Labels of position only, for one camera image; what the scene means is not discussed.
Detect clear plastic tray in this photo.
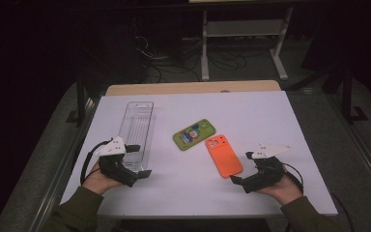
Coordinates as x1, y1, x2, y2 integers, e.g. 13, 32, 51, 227
117, 101, 157, 174

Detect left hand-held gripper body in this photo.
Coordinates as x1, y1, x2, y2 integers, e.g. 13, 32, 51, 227
96, 136, 139, 189

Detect left hand-held gripper black cable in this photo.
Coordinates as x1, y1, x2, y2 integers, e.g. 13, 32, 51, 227
79, 140, 111, 187

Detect black floor cables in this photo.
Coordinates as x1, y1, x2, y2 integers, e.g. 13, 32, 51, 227
134, 33, 249, 83

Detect black metal stand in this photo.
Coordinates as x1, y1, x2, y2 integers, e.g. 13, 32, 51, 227
65, 74, 89, 128
340, 62, 370, 126

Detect white metal desk frame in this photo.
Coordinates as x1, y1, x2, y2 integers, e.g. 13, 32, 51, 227
188, 0, 303, 81

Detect green cartoon phone case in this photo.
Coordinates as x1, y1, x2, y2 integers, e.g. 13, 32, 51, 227
172, 118, 216, 152

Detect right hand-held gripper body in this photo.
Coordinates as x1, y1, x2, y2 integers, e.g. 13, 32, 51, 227
241, 143, 293, 194

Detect white board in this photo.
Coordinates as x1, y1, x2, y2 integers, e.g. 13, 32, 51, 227
59, 90, 338, 218

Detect orange phone case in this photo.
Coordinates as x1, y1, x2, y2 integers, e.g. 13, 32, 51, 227
205, 134, 243, 179

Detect right hand-held gripper black cable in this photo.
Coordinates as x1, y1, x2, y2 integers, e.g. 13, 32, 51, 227
281, 161, 356, 232

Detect aluminium rail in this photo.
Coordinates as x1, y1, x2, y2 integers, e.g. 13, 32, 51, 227
28, 96, 101, 232
328, 95, 371, 207

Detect hand-held gripper black cable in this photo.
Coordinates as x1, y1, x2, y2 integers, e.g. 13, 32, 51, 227
281, 161, 356, 232
79, 140, 111, 187

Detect person's right hand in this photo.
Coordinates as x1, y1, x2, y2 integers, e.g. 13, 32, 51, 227
257, 167, 304, 207

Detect wooden table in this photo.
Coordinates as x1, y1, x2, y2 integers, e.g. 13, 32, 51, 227
104, 79, 282, 97

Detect person's left hand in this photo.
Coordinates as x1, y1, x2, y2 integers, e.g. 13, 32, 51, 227
81, 159, 124, 196

